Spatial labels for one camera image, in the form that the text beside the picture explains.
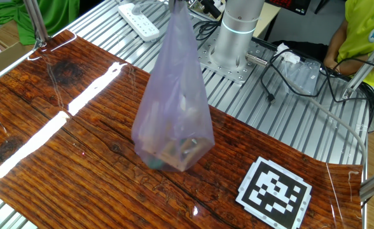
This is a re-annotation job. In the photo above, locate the purple translucent plastic bag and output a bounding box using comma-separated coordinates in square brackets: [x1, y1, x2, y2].
[130, 0, 216, 173]

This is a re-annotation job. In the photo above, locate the clear plastic bag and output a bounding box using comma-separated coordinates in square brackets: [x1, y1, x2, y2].
[277, 59, 322, 96]

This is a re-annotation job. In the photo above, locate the green item in bag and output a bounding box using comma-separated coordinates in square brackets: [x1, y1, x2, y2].
[147, 155, 167, 170]

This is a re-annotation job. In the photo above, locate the white power strip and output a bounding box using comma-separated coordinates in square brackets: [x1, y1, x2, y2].
[117, 2, 161, 43]

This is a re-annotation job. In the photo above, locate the black cylindrical plug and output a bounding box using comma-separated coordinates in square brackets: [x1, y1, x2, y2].
[201, 0, 223, 19]

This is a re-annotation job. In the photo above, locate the beige table board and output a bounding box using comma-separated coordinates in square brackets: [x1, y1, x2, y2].
[253, 2, 282, 39]

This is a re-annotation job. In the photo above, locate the black device with red digits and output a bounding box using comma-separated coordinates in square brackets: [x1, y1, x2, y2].
[265, 0, 312, 16]

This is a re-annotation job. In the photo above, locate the white crumpled paper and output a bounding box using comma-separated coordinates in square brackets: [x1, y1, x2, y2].
[273, 43, 301, 64]

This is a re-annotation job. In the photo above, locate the large green cloth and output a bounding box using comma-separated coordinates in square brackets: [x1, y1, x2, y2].
[0, 0, 81, 46]

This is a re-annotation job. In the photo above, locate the wood grain table mat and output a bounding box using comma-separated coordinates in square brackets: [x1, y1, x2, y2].
[0, 29, 364, 229]

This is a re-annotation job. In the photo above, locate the open cardboard box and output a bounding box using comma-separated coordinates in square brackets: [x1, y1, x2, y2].
[0, 30, 37, 84]

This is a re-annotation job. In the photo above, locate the person in yellow shirt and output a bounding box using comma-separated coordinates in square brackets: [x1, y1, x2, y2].
[271, 0, 374, 95]

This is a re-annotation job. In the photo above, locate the black white fiducial marker board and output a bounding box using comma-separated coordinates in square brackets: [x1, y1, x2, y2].
[235, 155, 313, 229]

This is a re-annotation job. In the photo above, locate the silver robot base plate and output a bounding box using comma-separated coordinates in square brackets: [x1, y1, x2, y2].
[197, 37, 272, 85]

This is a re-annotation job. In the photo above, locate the black USB cable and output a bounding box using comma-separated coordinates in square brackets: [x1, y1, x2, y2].
[259, 47, 337, 106]

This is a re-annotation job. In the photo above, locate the aluminium frame rail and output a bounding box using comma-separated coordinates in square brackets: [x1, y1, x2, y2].
[0, 44, 45, 90]

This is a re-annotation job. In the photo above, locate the grey cable with metal plug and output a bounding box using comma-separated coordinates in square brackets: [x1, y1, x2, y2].
[246, 52, 368, 166]

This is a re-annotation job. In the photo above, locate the black cable bundle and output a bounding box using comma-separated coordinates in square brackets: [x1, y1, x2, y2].
[317, 56, 374, 128]

